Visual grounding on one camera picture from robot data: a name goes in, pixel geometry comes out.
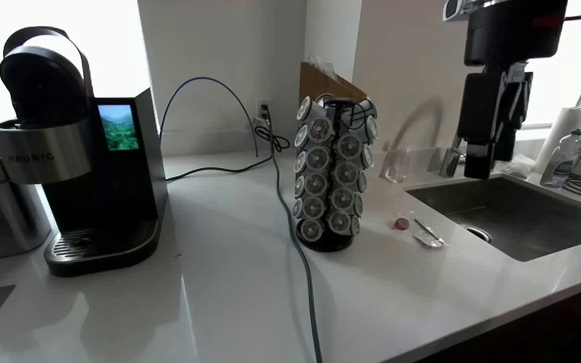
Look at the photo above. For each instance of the black coffee pod carousel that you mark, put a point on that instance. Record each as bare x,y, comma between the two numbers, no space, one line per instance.
334,168

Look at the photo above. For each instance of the clear dish soap bottle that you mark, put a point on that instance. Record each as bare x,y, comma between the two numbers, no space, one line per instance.
559,164

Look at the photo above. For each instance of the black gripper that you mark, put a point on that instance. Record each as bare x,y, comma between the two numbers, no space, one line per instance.
515,31

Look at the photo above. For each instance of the stainless steel sink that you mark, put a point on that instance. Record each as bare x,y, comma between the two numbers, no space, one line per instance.
524,214

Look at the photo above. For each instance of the wall power outlet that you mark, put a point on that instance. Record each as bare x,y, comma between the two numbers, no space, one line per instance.
264,111

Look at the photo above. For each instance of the metal cylindrical canister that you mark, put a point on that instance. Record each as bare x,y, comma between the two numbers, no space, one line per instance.
0,214

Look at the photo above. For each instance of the black silver Keurig coffee machine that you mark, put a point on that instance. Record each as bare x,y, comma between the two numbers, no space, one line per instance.
101,202

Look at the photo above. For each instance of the white paper towel roll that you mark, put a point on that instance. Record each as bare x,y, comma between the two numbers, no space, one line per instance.
568,127

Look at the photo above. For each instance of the chrome gooseneck faucet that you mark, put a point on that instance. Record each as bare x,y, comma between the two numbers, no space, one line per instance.
450,164

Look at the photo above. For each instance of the small circular object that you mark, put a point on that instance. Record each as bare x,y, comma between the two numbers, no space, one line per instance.
401,223

